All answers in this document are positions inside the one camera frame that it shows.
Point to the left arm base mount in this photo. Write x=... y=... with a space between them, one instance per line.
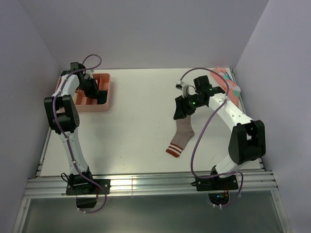
x=86 y=192

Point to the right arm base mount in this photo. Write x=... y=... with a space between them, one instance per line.
x=221 y=185

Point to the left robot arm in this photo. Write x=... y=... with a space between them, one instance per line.
x=63 y=118

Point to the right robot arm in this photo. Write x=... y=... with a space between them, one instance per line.
x=247 y=141

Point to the taupe sock red striped cuff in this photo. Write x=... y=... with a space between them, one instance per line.
x=183 y=134

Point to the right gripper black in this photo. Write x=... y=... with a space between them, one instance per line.
x=182 y=108

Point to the dark green patterned sock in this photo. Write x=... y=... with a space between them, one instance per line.
x=102 y=97

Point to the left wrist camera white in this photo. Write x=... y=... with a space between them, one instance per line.
x=90 y=73

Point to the pink patterned sock pair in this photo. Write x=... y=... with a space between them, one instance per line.
x=234 y=90

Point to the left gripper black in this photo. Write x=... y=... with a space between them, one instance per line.
x=94 y=93

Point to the aluminium rail frame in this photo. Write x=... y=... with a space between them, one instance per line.
x=151 y=191

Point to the pink divided organizer tray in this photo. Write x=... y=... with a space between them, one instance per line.
x=81 y=93

